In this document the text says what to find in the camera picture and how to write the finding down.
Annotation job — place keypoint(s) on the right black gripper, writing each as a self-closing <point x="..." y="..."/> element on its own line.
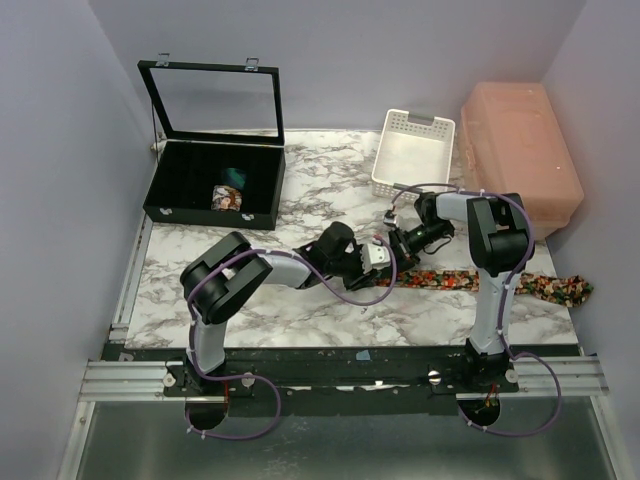
<point x="400" y="248"/>

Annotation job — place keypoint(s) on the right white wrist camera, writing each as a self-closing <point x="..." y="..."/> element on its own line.
<point x="391" y="219"/>

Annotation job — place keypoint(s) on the aluminium extrusion rail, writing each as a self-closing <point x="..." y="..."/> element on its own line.
<point x="123" y="382"/>

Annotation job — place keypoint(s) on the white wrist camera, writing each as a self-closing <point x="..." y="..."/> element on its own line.
<point x="391" y="219"/>
<point x="374" y="257"/>

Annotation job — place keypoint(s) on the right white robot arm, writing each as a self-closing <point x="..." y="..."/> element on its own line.
<point x="500" y="245"/>

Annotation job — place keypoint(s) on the black display box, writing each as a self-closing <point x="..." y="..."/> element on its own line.
<point x="215" y="116"/>

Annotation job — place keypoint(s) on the black mounting rail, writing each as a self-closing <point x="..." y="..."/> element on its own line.
<point x="354" y="381"/>

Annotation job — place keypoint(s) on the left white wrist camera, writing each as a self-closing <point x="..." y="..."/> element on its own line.
<point x="374" y="257"/>

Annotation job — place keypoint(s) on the rolled teal tie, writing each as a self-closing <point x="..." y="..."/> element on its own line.
<point x="234" y="177"/>

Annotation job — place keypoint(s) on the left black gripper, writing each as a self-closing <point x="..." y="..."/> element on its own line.
<point x="359" y="279"/>

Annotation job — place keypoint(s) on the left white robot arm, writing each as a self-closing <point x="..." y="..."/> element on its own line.
<point x="219" y="283"/>

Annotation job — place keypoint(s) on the pink plastic storage box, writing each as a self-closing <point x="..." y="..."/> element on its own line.
<point x="510" y="141"/>

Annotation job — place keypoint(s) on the rolled patterned tie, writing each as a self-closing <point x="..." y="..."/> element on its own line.
<point x="226" y="198"/>

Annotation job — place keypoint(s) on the white plastic basket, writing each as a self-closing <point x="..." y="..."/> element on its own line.
<point x="414" y="150"/>

